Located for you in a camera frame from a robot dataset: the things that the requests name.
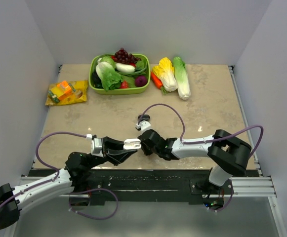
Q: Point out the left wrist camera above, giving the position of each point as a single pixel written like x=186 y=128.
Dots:
x=96 y=145

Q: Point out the white radish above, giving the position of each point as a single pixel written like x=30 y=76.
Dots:
x=125 y=68

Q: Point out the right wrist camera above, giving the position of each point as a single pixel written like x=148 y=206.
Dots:
x=143 y=126

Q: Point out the green napa cabbage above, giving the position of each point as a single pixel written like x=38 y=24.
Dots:
x=181 y=77

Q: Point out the red grape bunch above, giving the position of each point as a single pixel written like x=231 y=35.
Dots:
x=122 y=56

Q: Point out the round green cabbage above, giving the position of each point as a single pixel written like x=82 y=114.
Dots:
x=108 y=60

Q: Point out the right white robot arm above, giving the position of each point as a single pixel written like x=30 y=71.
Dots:
x=230 y=153

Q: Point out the white earbud charging case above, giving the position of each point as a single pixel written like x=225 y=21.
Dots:
x=130 y=144

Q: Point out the orange carrot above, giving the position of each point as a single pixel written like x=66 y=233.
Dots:
x=157 y=82

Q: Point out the red strawberry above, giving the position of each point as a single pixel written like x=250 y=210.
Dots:
x=124 y=85

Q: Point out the green lettuce head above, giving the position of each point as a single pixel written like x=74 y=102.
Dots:
x=110 y=79

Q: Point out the orange juice carton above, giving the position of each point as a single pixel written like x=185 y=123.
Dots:
x=61 y=91

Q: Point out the yellow snack bag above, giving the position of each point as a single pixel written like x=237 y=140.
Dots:
x=77 y=97

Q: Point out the yellow napa cabbage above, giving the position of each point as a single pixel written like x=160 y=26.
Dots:
x=165 y=72

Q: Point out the black earbud charging case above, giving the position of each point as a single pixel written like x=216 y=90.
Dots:
x=144 y=117

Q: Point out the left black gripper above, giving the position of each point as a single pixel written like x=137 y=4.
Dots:
x=113 y=151

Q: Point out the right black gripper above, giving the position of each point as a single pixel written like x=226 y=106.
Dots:
x=146 y=151

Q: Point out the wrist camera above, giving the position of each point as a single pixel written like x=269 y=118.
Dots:
x=143 y=126
x=96 y=145

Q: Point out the green plastic basket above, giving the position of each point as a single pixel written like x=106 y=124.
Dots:
x=122 y=91

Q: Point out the green leafy vegetable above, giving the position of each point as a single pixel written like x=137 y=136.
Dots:
x=141 y=69

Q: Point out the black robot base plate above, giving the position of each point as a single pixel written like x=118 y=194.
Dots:
x=99 y=186

